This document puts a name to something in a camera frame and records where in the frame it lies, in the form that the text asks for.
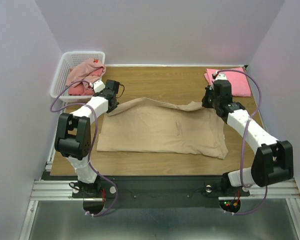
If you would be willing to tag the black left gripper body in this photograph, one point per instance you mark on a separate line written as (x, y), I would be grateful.
(113, 108)

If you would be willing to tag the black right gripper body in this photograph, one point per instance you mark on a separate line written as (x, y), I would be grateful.
(207, 100)

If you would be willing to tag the beige t shirt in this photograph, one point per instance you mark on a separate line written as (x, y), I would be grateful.
(145, 125)

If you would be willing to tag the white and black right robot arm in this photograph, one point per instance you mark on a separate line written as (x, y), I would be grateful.
(273, 159)

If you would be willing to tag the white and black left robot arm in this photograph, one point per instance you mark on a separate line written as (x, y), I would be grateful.
(73, 138)

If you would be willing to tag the folded bright pink t shirt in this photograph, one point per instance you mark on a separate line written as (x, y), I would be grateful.
(239, 82)

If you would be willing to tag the dusty pink t shirt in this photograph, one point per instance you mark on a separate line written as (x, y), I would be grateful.
(90, 70)

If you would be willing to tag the white perforated plastic basket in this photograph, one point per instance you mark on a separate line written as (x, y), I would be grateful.
(68, 61)

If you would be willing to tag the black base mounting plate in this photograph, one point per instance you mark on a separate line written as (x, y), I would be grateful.
(151, 192)

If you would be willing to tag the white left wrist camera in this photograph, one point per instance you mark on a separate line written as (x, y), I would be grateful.
(97, 86)

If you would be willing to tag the aluminium frame rail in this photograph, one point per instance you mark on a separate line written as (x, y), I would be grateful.
(51, 190)

